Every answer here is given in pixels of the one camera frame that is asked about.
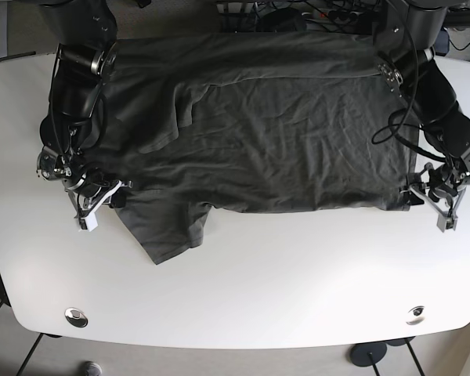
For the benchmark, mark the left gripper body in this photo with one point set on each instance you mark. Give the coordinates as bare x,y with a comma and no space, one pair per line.
444,187

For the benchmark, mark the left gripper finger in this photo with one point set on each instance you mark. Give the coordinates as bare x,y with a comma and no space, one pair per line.
412,200

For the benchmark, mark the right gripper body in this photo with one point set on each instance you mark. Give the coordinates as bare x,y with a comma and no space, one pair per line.
87,185

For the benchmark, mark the light teal T-shirt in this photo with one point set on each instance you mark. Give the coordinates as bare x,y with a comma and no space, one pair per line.
251,123

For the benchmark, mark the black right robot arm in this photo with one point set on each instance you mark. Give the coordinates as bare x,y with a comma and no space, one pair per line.
76,121

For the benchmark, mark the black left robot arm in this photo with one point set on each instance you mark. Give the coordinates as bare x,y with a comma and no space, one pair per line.
432,123

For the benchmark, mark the right chrome table grommet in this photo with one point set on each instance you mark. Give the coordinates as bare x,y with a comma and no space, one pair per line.
415,315

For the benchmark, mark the chrome table grommet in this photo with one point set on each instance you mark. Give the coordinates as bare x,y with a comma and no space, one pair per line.
415,315
76,317

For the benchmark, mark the left chrome table grommet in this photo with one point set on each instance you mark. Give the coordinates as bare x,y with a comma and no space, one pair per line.
76,317

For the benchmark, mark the black round stand base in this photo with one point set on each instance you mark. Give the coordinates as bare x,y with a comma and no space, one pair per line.
367,354

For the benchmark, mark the grey sneaker shoe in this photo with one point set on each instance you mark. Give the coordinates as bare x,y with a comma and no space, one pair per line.
91,369

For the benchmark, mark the black power adapter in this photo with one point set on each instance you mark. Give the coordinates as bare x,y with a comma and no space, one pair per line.
282,20

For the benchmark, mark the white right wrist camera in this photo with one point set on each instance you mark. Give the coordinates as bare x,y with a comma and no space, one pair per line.
88,223

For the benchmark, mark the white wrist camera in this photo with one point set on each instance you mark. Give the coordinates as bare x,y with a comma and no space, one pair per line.
88,223
445,222

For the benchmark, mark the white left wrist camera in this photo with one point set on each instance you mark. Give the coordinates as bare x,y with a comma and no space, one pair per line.
445,222

